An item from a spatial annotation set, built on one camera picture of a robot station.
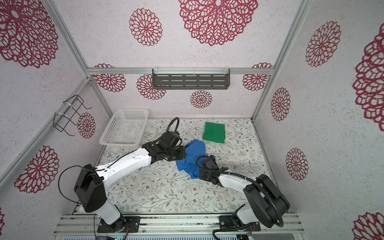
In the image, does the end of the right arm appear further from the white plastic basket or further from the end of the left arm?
the white plastic basket

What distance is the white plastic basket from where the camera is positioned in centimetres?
105

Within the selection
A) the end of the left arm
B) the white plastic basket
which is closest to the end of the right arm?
the end of the left arm
